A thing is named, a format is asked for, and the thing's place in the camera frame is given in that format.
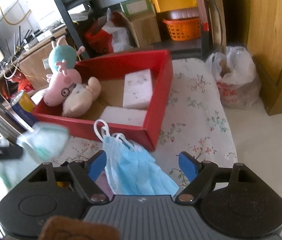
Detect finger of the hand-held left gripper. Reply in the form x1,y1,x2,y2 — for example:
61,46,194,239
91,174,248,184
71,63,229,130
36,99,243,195
0,143,24,160

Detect yellow cable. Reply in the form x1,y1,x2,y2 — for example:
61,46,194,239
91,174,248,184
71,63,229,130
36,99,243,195
0,0,31,27

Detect red and white plastic bag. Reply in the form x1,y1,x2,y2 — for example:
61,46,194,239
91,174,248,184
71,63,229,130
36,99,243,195
84,9,131,54

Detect wooden cabinet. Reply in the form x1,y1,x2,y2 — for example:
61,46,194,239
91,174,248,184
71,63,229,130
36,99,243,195
218,0,282,115

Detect blue face mask bundle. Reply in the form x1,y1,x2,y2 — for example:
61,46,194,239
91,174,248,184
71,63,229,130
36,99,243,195
93,119,180,196

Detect orange plastic basket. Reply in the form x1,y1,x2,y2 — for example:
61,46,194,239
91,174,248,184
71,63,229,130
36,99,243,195
162,17,203,41

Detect wooden TV stand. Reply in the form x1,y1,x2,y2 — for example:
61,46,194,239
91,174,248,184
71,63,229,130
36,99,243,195
0,27,81,98

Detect red board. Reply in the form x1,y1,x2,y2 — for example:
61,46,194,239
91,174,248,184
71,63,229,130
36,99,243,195
190,0,209,32

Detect brown lidded container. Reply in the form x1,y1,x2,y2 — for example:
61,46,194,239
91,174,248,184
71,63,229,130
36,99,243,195
167,9,200,20

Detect beige plush toy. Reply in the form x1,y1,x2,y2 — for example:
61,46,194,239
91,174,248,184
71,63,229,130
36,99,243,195
62,76,102,117

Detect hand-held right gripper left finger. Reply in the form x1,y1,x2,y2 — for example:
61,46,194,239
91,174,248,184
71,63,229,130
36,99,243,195
27,150,109,204

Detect white sponge block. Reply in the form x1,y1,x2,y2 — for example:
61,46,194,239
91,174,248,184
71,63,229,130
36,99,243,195
122,69,154,110
99,106,148,128

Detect light green towel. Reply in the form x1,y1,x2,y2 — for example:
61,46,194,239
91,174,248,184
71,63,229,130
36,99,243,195
0,124,70,189

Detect black metal shelf rack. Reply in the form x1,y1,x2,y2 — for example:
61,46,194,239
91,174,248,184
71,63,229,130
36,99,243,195
44,0,211,60

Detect pink pig plush toy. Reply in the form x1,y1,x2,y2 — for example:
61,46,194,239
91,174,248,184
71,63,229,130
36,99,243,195
43,36,86,107

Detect red cardboard box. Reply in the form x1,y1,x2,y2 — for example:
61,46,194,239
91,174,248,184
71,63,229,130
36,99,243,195
32,50,173,152

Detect green box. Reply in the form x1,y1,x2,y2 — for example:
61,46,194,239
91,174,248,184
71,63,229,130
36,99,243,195
119,0,154,17

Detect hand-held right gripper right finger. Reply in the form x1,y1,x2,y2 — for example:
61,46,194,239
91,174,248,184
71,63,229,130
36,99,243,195
175,151,253,204

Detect brown cardboard box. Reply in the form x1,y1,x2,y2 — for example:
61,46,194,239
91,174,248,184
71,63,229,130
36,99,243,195
117,11,162,48

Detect blue and yellow drink can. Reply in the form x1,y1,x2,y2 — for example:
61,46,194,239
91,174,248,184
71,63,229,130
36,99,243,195
11,90,36,132

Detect black antenna router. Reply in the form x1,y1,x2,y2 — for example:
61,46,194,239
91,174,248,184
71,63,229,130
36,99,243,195
12,25,35,55

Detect cardboard sheet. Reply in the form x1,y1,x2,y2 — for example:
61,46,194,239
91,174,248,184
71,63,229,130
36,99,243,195
207,0,228,53

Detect white power adapter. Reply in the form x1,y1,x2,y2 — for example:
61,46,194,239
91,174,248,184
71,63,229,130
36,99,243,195
37,30,54,42

